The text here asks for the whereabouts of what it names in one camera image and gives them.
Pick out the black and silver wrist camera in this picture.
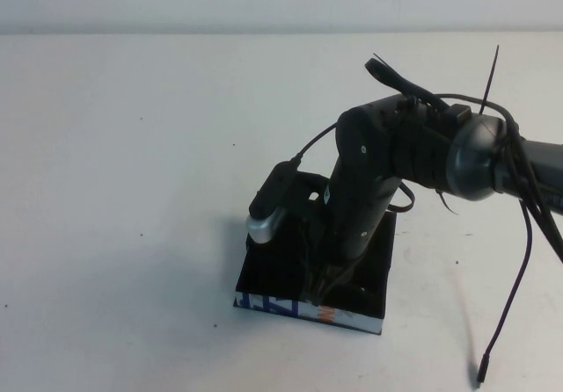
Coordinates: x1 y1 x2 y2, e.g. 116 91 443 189
247 161 305 247

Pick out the purple hanging cable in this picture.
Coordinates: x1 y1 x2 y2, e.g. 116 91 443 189
476 196 534 384

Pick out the black glasses case printed front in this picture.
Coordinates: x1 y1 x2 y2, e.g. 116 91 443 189
232 211 398 337

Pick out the black zip tie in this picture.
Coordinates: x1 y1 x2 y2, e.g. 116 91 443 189
480 44 501 114

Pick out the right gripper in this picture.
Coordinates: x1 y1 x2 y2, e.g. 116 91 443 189
306 167 400 307

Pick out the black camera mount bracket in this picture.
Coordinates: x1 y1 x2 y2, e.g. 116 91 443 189
281 170 335 235

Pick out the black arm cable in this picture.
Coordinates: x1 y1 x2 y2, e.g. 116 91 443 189
439 94 563 264

